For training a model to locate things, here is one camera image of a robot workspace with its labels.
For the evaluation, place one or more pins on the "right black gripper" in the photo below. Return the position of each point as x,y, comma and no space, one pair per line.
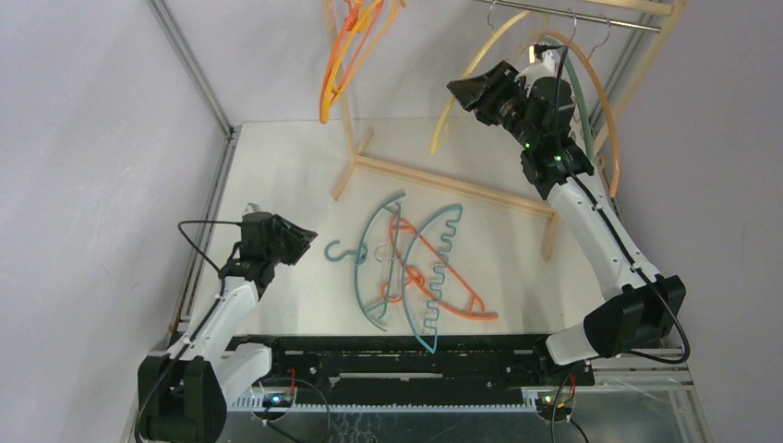
489,100

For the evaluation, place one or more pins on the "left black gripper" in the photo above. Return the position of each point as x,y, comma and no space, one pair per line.
299,238

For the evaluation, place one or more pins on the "pale yellow wavy hanger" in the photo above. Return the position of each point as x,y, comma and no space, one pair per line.
490,42

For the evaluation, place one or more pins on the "pale green wavy hanger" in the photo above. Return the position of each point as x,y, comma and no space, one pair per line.
577,91

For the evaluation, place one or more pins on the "light orange wavy hanger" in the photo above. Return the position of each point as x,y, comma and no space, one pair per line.
610,120

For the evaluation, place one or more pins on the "yellow-orange plastic hanger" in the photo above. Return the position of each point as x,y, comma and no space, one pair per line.
333,85

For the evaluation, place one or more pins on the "blue wavy hanger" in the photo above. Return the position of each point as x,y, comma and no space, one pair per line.
436,234

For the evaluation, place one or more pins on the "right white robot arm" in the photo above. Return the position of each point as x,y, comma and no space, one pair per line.
641,305

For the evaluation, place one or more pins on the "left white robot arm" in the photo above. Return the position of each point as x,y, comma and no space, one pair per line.
185,392

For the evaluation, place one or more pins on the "metal hanging rod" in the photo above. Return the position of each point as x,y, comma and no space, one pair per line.
575,16

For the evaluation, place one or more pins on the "left circuit board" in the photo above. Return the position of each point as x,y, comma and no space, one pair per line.
277,401

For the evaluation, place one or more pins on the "circuit board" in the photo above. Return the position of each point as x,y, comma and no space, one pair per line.
277,401
555,410

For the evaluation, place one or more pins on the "right circuit board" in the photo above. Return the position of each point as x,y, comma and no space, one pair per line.
555,410

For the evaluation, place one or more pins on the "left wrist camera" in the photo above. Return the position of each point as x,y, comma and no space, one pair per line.
251,208

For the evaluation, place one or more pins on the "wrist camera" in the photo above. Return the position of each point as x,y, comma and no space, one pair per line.
542,57
251,208

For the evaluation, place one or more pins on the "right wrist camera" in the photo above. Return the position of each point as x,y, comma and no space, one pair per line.
542,57

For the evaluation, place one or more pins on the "wooden clothes rack frame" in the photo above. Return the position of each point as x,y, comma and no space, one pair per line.
351,43

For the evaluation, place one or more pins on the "left aluminium frame post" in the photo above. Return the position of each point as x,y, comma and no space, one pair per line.
173,33

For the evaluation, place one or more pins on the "aluminium frame post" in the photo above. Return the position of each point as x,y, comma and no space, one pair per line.
636,55
173,33

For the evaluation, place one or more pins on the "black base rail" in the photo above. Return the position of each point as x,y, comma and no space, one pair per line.
374,372

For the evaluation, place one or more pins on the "right aluminium frame post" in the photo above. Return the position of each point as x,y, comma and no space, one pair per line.
636,55

